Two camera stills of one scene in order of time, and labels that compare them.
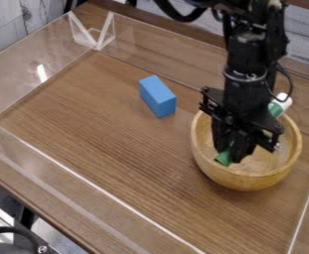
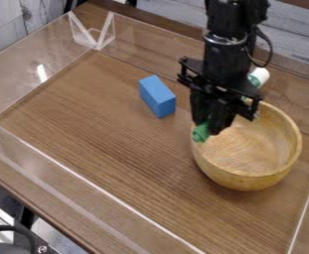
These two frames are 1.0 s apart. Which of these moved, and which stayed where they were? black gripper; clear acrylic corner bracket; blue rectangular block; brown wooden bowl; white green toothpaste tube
Moved: white green toothpaste tube; black gripper
Stayed: brown wooden bowl; blue rectangular block; clear acrylic corner bracket
